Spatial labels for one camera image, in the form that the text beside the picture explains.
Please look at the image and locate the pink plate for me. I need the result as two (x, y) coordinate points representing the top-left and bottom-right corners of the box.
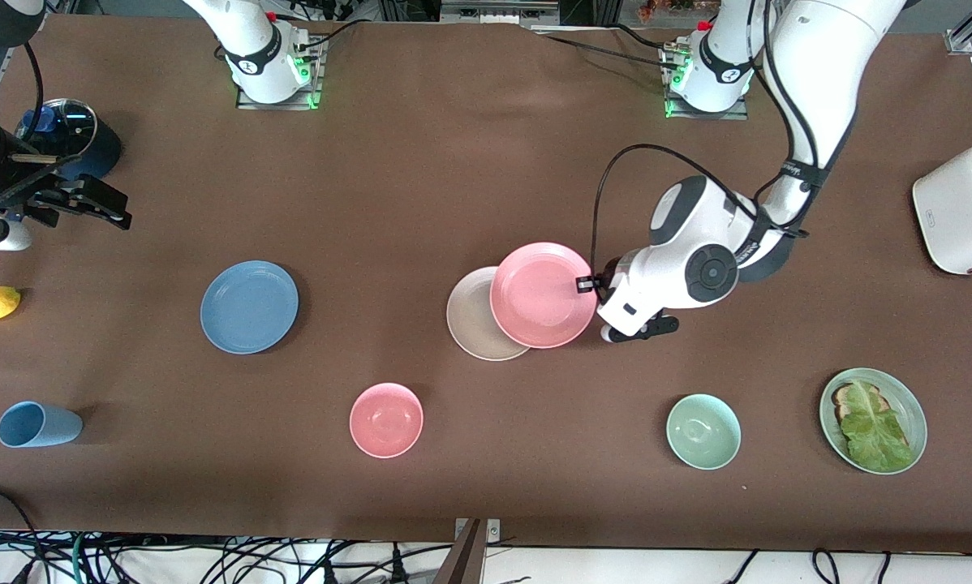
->
(489, 242), (599, 350)

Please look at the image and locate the blue plate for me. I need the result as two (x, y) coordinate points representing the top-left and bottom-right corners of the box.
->
(200, 260), (300, 355)

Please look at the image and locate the dark blue saucepan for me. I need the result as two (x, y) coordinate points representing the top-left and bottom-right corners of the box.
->
(14, 98), (123, 183)

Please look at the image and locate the glass lid blue knob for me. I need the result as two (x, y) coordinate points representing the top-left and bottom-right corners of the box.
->
(15, 98), (98, 159)

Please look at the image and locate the beige plate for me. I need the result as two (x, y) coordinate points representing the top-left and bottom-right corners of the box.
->
(445, 266), (532, 362)

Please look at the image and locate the brown table cover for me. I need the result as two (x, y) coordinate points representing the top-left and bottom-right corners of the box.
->
(0, 12), (972, 554)

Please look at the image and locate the mint green bowl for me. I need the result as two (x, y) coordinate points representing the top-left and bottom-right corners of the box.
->
(665, 393), (742, 471)

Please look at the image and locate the blue cup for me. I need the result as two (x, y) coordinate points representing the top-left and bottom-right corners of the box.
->
(0, 401), (84, 449)

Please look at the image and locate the toast slice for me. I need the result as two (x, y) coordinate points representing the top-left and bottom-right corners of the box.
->
(832, 383), (891, 424)

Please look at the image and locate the pink bowl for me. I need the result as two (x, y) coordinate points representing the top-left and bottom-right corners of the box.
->
(349, 382), (424, 460)

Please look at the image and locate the green lettuce leaf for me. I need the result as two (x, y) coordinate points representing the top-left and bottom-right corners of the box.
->
(839, 380), (915, 473)

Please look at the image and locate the orange dried plant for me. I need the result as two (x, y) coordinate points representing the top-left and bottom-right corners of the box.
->
(639, 0), (718, 21)

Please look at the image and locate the grey metal box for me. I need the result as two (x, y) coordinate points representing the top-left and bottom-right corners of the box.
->
(441, 0), (560, 25)

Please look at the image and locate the green plate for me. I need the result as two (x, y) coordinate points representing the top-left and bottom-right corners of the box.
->
(819, 367), (929, 476)

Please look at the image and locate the white toaster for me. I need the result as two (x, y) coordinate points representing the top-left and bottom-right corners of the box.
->
(912, 143), (972, 277)

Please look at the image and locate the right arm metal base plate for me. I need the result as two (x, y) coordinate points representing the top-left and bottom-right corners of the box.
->
(236, 36), (325, 110)

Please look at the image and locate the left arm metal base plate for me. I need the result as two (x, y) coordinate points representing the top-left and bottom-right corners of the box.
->
(663, 45), (751, 121)

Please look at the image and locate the long black table cable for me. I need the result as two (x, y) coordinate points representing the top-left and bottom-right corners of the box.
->
(533, 23), (675, 69)

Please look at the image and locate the silver metal bracket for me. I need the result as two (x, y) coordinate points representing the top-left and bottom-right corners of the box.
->
(454, 517), (501, 543)

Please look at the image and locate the short black base cable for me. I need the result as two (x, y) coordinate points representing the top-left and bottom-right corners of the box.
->
(298, 20), (367, 51)

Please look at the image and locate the straight black floor cable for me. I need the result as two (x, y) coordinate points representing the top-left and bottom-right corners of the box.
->
(725, 550), (759, 584)

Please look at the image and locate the curved black floor cable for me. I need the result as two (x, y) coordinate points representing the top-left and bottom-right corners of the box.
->
(0, 487), (46, 570)

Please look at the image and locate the dark camera pole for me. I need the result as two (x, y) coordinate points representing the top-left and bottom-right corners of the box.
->
(433, 519), (487, 584)

